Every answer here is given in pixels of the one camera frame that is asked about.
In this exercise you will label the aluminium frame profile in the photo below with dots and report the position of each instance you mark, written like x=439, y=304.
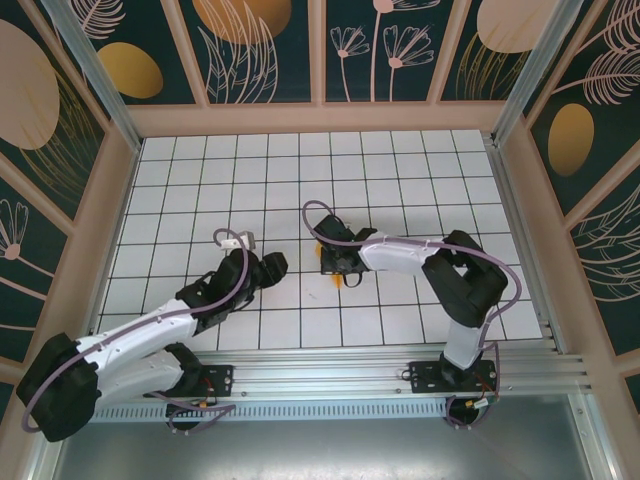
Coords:
x=42, y=465
x=592, y=440

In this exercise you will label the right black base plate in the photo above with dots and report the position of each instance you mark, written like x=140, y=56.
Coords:
x=425, y=377

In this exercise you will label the orange square paper sheet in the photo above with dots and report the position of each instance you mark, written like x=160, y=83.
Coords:
x=337, y=281

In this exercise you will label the aluminium frame post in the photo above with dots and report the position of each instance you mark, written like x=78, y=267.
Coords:
x=530, y=70
x=95, y=75

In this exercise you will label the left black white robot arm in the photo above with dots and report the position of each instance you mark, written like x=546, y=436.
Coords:
x=55, y=385

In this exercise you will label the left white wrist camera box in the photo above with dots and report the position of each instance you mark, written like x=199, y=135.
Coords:
x=230, y=244

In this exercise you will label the aluminium side rail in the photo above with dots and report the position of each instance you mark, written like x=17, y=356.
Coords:
x=510, y=210

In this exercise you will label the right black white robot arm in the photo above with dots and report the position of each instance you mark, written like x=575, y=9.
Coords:
x=465, y=280

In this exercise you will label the long aluminium mounting rail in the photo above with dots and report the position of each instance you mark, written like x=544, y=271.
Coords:
x=320, y=375

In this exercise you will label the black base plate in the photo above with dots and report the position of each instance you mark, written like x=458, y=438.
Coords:
x=220, y=380
x=425, y=377

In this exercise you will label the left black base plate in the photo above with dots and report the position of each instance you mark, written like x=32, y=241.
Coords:
x=220, y=380

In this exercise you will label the grey metal sheet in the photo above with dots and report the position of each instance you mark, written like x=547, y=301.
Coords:
x=320, y=450

